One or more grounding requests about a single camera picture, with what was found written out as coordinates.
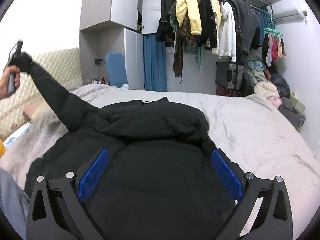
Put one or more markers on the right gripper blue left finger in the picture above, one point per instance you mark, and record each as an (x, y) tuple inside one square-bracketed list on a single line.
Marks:
[(57, 208)]

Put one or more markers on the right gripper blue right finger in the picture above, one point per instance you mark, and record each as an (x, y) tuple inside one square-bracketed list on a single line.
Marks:
[(274, 217)]

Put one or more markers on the black jacket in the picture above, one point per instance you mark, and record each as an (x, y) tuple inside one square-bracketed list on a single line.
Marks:
[(159, 183), (165, 30)]

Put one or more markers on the pile of clothes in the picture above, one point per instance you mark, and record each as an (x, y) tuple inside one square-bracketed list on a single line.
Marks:
[(262, 80)]

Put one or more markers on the blue jeans leg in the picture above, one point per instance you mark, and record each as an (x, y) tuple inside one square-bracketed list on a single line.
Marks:
[(14, 204)]

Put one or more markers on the cream quilted headboard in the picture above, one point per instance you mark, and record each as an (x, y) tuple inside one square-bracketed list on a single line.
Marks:
[(63, 65)]

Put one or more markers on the cream pillow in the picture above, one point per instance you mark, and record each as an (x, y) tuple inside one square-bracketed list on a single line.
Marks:
[(27, 114)]

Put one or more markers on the grey white bed cover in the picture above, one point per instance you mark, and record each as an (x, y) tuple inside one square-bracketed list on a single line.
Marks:
[(250, 131)]

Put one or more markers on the small bottles on nightstand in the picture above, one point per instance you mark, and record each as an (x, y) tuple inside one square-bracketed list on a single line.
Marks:
[(101, 81)]

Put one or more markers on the grey wardrobe cabinet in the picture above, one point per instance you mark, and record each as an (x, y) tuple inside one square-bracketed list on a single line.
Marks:
[(110, 27)]

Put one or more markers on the blue curtain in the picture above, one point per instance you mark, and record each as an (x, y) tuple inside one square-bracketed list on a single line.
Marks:
[(155, 73)]

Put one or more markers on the black storage crate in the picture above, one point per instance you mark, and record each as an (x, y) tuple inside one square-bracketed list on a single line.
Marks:
[(229, 75)]

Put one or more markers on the black hanging jacket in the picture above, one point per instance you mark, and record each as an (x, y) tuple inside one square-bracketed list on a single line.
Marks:
[(165, 30)]

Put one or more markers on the teal sock hanger rack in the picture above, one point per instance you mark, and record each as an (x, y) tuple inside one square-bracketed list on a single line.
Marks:
[(273, 44)]

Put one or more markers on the brown patterned scarf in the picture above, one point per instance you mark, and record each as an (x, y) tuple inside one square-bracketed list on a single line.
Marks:
[(183, 37)]

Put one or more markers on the white hanging sweater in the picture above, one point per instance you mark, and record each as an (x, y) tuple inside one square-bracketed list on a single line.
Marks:
[(227, 32)]

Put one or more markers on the yellow fleece jacket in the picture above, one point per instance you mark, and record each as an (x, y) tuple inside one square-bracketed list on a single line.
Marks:
[(190, 8)]

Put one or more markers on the dark grey hanging coat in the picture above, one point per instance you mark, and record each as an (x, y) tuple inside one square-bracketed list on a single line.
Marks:
[(246, 23)]

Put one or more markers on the white air conditioner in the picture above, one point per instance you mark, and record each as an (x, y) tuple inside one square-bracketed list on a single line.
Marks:
[(291, 14)]

